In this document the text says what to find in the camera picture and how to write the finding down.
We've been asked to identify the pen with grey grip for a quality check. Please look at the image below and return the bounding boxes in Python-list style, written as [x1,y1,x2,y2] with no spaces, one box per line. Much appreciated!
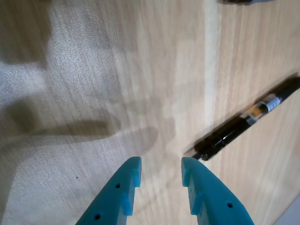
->
[217,0,276,6]

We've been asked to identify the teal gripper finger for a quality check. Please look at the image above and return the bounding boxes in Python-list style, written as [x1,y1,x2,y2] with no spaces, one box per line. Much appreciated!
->
[181,157,255,225]
[75,156,143,225]

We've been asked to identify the black pen with white label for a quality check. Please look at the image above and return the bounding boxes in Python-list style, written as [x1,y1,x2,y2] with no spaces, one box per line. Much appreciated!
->
[184,76,300,162]

